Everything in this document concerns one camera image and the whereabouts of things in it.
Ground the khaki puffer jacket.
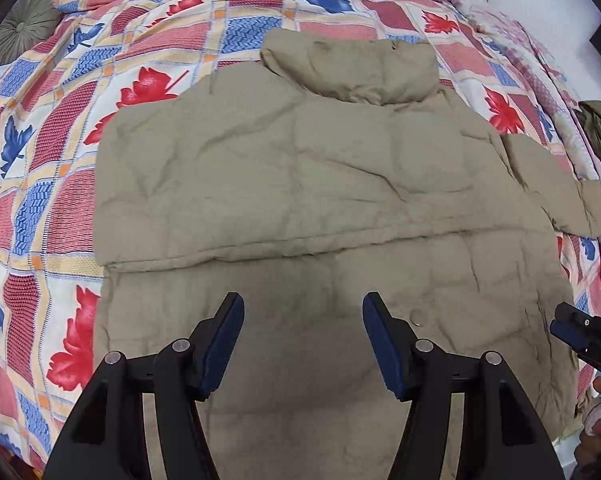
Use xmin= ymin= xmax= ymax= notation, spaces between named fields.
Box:
xmin=93 ymin=29 xmax=601 ymax=479

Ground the pink floral quilt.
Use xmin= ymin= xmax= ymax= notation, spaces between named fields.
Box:
xmin=451 ymin=0 xmax=601 ymax=179

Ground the red blue patterned bedspread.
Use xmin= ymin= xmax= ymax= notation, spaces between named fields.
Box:
xmin=0 ymin=0 xmax=587 ymax=470

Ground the round green pleated cushion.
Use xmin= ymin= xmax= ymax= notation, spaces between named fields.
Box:
xmin=0 ymin=0 xmax=62 ymax=66

